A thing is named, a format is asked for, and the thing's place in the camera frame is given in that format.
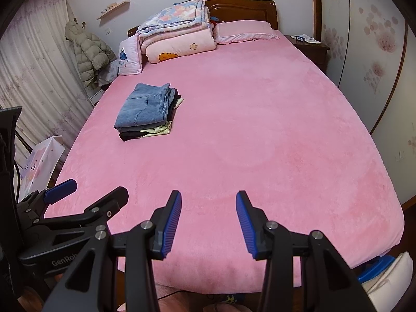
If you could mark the floral sliding-door wardrobe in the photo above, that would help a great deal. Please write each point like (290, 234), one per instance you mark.
(373, 55)

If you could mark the floral folded quilt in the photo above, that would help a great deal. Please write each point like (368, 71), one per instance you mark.
(175, 14)

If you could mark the pink pillow with orange print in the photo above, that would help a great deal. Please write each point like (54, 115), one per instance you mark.
(182, 47)

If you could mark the wooden wall shelf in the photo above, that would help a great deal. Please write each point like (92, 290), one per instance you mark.
(113, 9)

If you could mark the blue denim jacket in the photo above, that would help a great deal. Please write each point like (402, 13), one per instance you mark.
(143, 107)

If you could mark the beige puffer coat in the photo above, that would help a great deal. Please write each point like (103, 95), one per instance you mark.
(87, 52)

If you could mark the white stool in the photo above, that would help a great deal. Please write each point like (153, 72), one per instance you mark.
(96, 97)

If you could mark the green and black folded garment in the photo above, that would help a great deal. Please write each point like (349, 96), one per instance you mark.
(156, 131)

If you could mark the white papers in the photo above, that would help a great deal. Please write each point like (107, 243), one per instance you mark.
(311, 40)

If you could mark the white cushion with blue print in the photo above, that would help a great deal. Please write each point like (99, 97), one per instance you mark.
(130, 55)

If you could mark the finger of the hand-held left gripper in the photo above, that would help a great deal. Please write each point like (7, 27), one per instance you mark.
(107, 201)
(60, 188)

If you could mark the pale blue hanging garment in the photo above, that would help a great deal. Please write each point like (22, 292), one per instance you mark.
(109, 73)

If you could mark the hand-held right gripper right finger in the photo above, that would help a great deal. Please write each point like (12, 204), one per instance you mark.
(245, 224)

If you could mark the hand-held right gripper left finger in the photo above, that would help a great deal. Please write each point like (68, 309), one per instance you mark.
(172, 224)

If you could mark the cream cushion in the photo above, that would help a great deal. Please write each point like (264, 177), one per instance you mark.
(390, 282)

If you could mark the bed with pink sheet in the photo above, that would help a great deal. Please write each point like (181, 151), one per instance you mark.
(243, 120)

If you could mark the white paper bag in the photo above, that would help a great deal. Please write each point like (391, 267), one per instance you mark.
(42, 162)

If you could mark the dark wooden nightstand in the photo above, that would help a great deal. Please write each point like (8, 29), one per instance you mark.
(312, 55)

